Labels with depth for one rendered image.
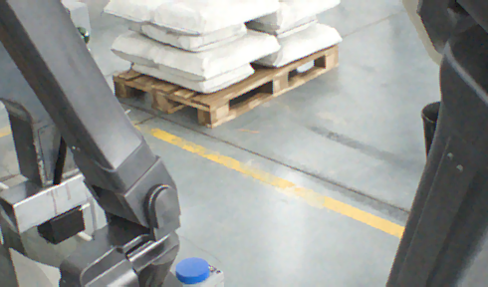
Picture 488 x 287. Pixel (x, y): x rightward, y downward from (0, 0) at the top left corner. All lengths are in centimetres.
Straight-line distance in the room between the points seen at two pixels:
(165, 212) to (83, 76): 16
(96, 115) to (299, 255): 215
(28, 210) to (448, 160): 87
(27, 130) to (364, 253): 189
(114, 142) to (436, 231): 38
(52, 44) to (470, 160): 41
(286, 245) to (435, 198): 247
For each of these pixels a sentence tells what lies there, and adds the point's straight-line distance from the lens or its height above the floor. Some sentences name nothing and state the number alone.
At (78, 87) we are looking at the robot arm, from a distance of 64.
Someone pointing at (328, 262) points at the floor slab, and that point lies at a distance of 272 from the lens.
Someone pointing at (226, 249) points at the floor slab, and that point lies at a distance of 280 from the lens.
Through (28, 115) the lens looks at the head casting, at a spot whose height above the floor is 119.
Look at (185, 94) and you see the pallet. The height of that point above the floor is 14.
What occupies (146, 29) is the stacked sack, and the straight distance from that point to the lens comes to 404.
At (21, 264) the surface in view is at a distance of 106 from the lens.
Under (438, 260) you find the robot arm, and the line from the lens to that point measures 38.
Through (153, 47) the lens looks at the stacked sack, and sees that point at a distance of 398.
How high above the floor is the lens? 159
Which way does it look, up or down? 26 degrees down
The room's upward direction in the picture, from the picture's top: 3 degrees counter-clockwise
